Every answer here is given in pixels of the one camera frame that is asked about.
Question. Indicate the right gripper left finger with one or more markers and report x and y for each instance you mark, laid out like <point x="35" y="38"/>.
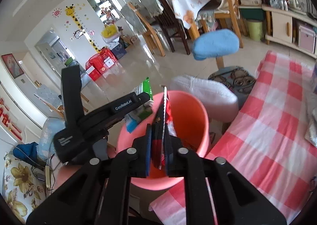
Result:
<point x="98" y="193"/>

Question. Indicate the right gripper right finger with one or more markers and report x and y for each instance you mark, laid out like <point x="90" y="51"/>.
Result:
<point x="215" y="192"/>

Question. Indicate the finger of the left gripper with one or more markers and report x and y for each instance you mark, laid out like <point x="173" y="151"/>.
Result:
<point x="141" y="98"/>

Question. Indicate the green white snack bag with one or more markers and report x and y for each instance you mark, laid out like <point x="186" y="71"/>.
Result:
<point x="135" y="117"/>

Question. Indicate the red snack wrapper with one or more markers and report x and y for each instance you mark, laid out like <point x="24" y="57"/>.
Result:
<point x="162" y="130"/>

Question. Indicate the pink plastic trash bucket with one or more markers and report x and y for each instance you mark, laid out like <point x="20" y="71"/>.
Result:
<point x="191" y="125"/>

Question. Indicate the red gift boxes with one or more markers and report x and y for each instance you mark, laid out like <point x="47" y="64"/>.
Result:
<point x="99" y="63"/>

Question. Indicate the light wooden chair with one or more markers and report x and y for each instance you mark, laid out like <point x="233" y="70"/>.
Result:
<point x="142" y="27"/>

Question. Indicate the red white checkered tablecloth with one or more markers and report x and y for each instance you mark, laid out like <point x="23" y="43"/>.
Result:
<point x="266" y="141"/>

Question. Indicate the floral cushion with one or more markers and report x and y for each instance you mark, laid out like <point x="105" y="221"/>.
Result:
<point x="22" y="190"/>

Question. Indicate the white cushioned stool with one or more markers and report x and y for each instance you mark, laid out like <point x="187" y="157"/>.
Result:
<point x="220" y="103"/>

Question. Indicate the dark wooden chair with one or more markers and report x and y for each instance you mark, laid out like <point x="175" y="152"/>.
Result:
<point x="171" y="27"/>

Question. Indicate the blue cushioned stool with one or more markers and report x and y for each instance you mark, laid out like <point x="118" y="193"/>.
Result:
<point x="215" y="44"/>

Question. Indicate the cartoon patterned floor mat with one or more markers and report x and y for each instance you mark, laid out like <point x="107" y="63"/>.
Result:
<point x="235" y="78"/>

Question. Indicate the white orange patterned cloth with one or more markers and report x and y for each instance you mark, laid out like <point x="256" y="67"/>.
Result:
<point x="187" y="10"/>

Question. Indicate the green waste bin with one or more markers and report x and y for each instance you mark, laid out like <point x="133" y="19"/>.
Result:
<point x="255" y="28"/>

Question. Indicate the cream tv cabinet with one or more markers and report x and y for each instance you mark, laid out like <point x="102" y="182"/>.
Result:
<point x="282" y="17"/>

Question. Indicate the pink storage box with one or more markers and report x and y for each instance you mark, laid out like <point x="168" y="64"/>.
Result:
<point x="306" y="37"/>

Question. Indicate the giraffe height wall sticker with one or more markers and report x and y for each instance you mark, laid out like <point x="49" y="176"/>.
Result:
<point x="81" y="29"/>

